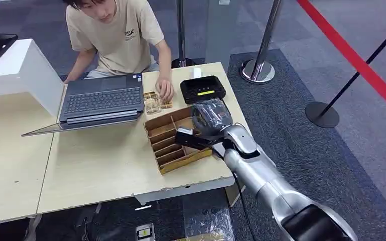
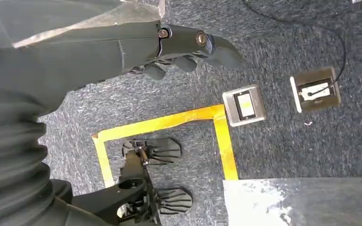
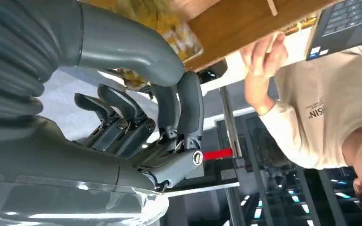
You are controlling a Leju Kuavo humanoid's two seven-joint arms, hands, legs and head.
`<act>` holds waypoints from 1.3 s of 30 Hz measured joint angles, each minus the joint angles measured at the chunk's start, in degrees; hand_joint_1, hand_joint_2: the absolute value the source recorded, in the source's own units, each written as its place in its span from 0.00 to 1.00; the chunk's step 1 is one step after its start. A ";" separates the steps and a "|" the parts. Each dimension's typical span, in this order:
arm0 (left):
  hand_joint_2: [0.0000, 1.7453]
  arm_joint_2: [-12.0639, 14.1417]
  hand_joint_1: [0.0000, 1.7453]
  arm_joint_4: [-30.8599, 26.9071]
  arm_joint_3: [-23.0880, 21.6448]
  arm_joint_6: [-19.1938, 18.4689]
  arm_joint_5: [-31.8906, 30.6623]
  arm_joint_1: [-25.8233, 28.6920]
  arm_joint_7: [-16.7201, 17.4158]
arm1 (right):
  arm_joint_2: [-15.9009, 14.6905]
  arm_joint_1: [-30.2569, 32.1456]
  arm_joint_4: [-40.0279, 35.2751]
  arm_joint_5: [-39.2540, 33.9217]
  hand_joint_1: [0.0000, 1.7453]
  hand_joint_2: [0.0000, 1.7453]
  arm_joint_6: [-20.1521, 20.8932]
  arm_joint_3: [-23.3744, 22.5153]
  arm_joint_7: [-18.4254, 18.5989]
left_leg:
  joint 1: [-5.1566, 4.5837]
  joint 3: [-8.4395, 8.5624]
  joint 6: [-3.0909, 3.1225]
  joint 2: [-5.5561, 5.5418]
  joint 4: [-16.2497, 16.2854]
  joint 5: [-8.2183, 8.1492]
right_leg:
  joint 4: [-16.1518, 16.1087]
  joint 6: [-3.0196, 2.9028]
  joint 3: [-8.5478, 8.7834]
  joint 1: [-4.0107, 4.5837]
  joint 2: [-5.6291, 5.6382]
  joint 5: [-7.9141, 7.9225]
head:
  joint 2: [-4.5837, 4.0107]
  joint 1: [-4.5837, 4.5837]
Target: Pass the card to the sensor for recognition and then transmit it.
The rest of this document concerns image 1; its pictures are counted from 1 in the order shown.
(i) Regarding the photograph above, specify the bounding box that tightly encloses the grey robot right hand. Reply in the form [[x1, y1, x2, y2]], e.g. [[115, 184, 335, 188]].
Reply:
[[190, 98, 234, 138]]

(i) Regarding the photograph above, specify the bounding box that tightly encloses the person's left hand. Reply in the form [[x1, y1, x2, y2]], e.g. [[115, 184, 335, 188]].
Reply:
[[155, 77, 175, 102]]

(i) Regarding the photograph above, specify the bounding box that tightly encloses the clear sleeved card stack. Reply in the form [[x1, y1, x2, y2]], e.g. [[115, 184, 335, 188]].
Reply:
[[142, 91, 174, 116]]

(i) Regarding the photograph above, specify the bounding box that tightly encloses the clear plastic hand cover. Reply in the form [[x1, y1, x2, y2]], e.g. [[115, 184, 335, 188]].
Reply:
[[190, 98, 234, 135]]

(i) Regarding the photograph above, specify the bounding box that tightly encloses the wooden divided card box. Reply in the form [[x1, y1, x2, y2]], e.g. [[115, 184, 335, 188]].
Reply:
[[143, 106, 214, 176]]

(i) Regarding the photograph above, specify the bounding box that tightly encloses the grey laptop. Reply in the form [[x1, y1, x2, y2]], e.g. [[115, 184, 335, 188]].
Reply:
[[21, 73, 146, 138]]

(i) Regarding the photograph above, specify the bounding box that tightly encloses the person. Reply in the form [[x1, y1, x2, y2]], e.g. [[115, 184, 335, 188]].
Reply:
[[62, 0, 175, 102]]

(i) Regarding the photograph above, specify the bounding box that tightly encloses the crumpled clear plastic sheet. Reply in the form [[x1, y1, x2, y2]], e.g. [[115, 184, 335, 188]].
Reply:
[[182, 208, 238, 241]]

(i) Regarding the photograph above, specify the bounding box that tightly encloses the silver closed floor socket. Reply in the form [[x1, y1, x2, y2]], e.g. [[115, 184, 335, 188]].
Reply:
[[135, 223, 156, 241]]

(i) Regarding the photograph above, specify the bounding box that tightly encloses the white stand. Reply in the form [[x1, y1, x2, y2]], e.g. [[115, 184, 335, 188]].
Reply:
[[0, 38, 65, 117]]

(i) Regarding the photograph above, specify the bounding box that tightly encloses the red barrier belt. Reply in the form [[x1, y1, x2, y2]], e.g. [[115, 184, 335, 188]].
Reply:
[[296, 0, 386, 123]]

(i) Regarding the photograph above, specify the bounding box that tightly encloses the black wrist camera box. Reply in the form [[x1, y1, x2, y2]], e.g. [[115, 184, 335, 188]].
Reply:
[[174, 127, 214, 151]]

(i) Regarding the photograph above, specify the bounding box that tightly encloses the dark stanchion post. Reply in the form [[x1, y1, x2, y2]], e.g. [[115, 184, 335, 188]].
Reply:
[[171, 0, 198, 69]]

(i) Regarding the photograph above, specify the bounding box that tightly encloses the chrome stanchion post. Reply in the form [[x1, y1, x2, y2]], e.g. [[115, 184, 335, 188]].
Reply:
[[240, 0, 284, 84]]

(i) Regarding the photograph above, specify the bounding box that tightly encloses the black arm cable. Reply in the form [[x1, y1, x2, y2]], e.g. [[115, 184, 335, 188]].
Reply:
[[212, 146, 257, 241]]

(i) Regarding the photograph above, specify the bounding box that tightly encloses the black stanchion post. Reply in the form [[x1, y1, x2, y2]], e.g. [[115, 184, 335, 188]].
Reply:
[[305, 15, 386, 129]]

